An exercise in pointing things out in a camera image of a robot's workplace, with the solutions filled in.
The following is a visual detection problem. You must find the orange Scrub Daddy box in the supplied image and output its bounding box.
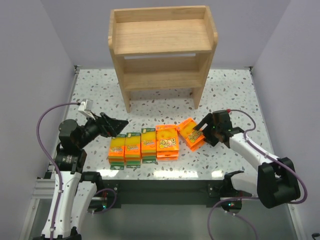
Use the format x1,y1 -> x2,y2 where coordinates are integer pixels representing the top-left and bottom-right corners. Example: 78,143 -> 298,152
155,124 -> 179,158
156,151 -> 179,161
177,117 -> 205,152

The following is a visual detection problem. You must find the Sponge Daddy sponge pack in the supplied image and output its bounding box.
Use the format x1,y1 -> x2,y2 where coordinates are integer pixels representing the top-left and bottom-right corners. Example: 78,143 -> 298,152
141,128 -> 157,164
108,134 -> 126,170
124,132 -> 142,168

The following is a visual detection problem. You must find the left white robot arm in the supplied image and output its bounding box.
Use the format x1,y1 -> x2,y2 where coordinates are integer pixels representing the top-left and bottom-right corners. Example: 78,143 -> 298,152
38,112 -> 129,240

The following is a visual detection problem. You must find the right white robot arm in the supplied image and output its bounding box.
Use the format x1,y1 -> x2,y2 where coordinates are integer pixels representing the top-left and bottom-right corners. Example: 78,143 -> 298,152
193,109 -> 307,209

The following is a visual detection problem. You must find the wooden two-tier shelf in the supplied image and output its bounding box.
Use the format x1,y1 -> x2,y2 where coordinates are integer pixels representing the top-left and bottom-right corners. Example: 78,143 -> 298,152
108,5 -> 219,111

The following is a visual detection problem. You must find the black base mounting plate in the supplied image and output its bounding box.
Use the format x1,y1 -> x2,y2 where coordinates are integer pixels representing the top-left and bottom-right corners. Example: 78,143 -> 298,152
84,178 -> 251,210

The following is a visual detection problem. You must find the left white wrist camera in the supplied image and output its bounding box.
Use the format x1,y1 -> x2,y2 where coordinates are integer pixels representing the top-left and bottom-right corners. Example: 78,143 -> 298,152
78,98 -> 95,119

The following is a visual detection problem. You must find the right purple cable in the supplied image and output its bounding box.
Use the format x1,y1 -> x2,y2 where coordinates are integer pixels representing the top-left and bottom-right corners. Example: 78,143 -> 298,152
207,109 -> 308,240

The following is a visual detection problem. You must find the aluminium frame rail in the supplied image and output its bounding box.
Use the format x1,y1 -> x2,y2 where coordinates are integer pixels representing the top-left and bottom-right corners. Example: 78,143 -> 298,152
31,177 -> 55,200

